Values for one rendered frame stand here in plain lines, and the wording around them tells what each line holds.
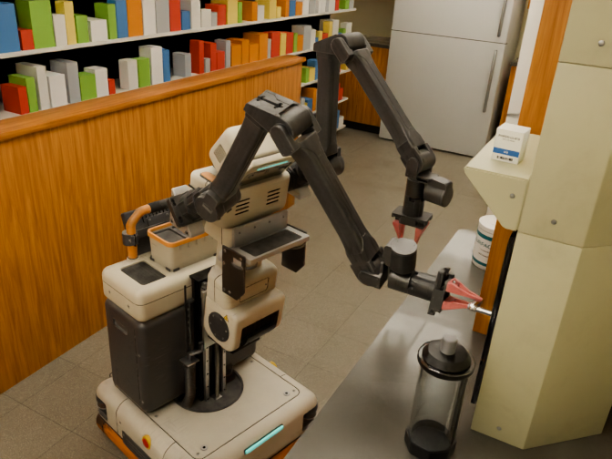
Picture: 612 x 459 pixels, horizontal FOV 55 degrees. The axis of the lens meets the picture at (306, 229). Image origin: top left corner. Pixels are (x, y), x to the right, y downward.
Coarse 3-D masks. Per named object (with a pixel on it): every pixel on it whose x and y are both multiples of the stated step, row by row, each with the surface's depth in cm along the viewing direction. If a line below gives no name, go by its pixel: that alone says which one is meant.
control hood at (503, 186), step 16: (528, 144) 122; (480, 160) 110; (496, 160) 111; (528, 160) 112; (480, 176) 106; (496, 176) 105; (512, 176) 104; (528, 176) 104; (480, 192) 107; (496, 192) 106; (512, 192) 104; (496, 208) 107; (512, 208) 105; (512, 224) 106
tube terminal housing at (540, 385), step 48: (576, 96) 94; (576, 144) 96; (528, 192) 103; (576, 192) 99; (528, 240) 106; (576, 240) 102; (528, 288) 109; (576, 288) 106; (528, 336) 113; (576, 336) 112; (528, 384) 116; (576, 384) 118; (480, 432) 126; (528, 432) 120; (576, 432) 125
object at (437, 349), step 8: (448, 336) 110; (432, 344) 113; (440, 344) 113; (448, 344) 109; (456, 344) 110; (424, 352) 112; (432, 352) 111; (440, 352) 111; (448, 352) 110; (456, 352) 111; (464, 352) 111; (432, 360) 110; (440, 360) 109; (448, 360) 109; (456, 360) 109; (464, 360) 109; (440, 368) 108; (448, 368) 108; (456, 368) 108; (464, 368) 109
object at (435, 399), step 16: (432, 368) 109; (416, 384) 116; (432, 384) 110; (448, 384) 109; (416, 400) 115; (432, 400) 112; (448, 400) 111; (416, 416) 116; (432, 416) 113; (448, 416) 113; (416, 432) 117; (432, 432) 114; (448, 432) 115; (432, 448) 116; (448, 448) 117
